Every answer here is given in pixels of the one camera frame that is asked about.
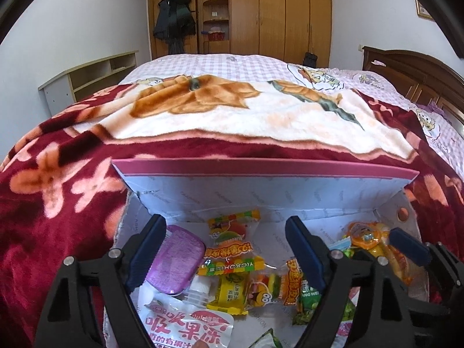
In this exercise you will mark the hanging black coats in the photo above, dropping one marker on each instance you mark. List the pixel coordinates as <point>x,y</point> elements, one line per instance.
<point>174,21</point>

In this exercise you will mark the purple tin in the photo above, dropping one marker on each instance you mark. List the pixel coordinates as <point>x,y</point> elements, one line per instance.
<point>177,261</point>

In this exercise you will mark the pink cardboard box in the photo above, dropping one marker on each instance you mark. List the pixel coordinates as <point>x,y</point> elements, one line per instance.
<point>253,195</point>

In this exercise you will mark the small black bag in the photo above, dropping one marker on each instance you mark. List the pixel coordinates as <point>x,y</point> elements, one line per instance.
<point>310,60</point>

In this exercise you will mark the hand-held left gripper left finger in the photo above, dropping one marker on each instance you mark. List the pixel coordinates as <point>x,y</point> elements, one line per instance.
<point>145,253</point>

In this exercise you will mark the framed wall picture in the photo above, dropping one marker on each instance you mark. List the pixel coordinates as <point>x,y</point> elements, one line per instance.
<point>425,9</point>

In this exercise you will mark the large white pink jelly pouch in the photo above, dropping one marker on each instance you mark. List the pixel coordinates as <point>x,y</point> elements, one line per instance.
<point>181,326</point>

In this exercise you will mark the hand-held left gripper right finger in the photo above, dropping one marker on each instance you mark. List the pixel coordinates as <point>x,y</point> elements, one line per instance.
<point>306,253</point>

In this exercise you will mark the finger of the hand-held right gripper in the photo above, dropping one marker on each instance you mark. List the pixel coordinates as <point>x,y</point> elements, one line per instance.
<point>409,246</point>
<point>424,306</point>

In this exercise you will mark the yellow candy packet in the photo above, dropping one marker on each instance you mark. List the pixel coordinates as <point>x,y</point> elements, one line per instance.
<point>228,292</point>

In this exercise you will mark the red basket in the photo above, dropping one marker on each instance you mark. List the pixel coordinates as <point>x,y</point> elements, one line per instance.
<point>216,36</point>

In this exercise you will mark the dark wooden headboard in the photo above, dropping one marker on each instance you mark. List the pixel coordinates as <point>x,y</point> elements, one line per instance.
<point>417,72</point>

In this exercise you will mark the green white snack packet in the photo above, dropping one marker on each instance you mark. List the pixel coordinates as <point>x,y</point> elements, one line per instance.
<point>266,340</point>

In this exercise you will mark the red floral blanket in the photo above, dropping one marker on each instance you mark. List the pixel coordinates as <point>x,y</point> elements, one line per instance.
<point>54,188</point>

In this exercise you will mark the orange cartoon snack packet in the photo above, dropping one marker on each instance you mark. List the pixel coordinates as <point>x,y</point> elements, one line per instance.
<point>366,237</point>

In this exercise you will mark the wooden wardrobe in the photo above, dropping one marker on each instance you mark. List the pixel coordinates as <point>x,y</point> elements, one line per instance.
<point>282,18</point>

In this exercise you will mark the gummy packet with multicoloured border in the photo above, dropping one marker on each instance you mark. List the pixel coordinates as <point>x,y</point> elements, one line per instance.
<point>232,239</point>

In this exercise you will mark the burger gummy packet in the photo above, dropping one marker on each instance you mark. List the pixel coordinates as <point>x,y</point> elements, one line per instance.
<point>268,288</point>

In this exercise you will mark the low grey shelf unit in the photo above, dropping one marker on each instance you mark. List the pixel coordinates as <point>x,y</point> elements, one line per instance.
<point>58,90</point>

